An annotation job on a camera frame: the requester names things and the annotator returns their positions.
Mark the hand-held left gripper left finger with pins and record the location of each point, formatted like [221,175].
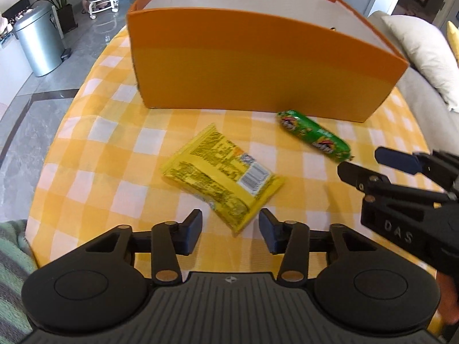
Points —
[192,231]

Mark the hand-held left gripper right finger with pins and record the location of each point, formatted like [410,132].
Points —
[269,231]

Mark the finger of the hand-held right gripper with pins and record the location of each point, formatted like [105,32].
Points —
[362,177]
[394,159]

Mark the yellow snack packet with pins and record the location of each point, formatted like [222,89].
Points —
[215,172]

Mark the orange cardboard box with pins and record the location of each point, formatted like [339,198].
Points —
[251,71]

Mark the beige sofa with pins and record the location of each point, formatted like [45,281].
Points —
[423,114]

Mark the green wrapped sausage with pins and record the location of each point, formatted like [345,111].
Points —
[312,134]

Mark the yellow checkered tablecloth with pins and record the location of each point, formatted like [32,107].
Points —
[114,157]

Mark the cream cushion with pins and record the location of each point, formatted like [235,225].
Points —
[423,50]

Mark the yellow cushion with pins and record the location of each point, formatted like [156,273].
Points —
[454,39]

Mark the green striped cloth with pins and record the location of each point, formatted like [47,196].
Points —
[12,286]

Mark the white low cabinet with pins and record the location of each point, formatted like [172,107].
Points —
[12,68]

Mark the silver pedal trash can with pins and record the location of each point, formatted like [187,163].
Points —
[37,43]

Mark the white wheeled stool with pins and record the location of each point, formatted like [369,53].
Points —
[102,1]

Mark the black plant pot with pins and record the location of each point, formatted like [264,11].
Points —
[67,18]

